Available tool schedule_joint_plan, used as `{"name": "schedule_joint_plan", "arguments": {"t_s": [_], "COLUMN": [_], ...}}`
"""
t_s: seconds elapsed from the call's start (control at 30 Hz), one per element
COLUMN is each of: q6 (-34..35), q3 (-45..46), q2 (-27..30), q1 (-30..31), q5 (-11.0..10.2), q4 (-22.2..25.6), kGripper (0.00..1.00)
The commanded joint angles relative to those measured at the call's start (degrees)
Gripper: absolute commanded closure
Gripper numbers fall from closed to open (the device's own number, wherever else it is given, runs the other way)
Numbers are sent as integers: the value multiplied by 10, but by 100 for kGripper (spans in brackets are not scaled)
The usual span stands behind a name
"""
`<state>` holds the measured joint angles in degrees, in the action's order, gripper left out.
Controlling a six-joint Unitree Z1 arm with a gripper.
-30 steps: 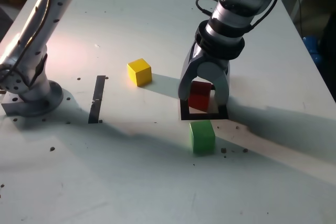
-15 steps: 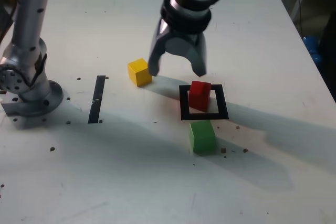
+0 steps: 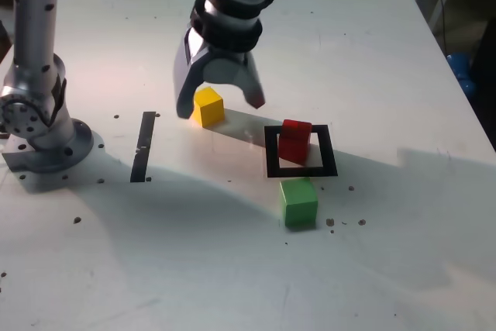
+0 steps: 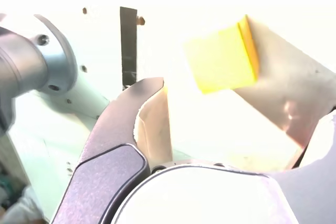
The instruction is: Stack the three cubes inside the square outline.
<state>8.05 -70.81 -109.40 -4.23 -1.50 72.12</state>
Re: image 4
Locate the yellow cube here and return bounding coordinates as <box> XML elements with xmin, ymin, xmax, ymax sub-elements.
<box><xmin>183</xmin><ymin>14</ymin><xmax>260</xmax><ymax>95</ymax></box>

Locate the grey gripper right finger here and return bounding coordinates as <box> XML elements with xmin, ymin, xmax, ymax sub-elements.
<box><xmin>112</xmin><ymin>108</ymin><xmax>336</xmax><ymax>224</ymax></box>

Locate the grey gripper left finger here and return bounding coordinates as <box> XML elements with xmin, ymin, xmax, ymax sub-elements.
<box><xmin>51</xmin><ymin>77</ymin><xmax>174</xmax><ymax>224</ymax></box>

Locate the black tape strip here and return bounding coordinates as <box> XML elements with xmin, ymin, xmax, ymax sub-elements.
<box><xmin>120</xmin><ymin>6</ymin><xmax>138</xmax><ymax>90</ymax></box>

